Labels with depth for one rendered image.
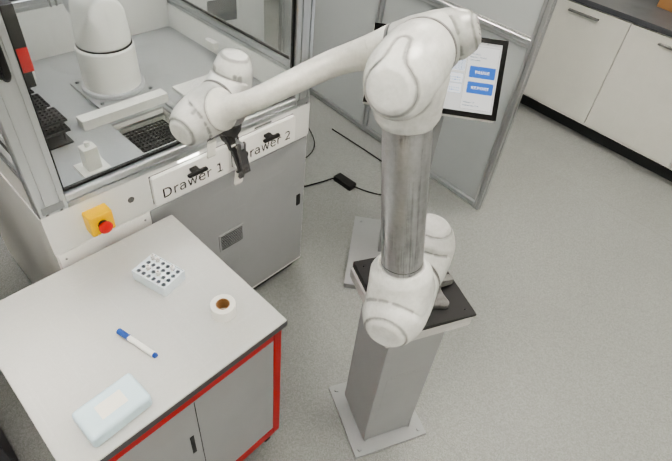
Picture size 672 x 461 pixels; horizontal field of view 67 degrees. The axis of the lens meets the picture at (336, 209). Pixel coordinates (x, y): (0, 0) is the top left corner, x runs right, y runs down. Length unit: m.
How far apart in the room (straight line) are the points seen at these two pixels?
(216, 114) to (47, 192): 0.56
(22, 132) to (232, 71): 0.53
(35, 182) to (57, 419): 0.59
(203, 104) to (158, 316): 0.62
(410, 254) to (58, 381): 0.91
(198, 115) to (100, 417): 0.72
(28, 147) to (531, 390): 2.07
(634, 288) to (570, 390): 0.82
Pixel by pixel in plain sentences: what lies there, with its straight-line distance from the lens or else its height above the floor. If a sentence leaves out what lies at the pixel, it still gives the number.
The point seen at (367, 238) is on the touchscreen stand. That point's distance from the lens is 2.75.
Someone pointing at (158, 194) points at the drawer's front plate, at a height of 0.86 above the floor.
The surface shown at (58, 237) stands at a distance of 1.67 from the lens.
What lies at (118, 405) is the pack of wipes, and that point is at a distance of 1.35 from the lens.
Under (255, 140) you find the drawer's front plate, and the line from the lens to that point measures 1.88.
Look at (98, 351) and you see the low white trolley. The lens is 1.50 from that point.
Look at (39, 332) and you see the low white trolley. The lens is 1.59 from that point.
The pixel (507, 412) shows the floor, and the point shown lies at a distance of 2.38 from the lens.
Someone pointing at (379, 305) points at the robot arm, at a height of 1.01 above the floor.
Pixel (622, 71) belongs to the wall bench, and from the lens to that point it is 3.95.
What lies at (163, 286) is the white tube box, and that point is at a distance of 1.55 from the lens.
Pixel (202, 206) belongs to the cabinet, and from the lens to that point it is 1.90.
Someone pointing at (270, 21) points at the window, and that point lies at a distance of 1.77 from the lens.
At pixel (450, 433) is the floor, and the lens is 2.25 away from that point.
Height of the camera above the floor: 1.96
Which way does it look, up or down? 42 degrees down
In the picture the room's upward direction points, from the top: 7 degrees clockwise
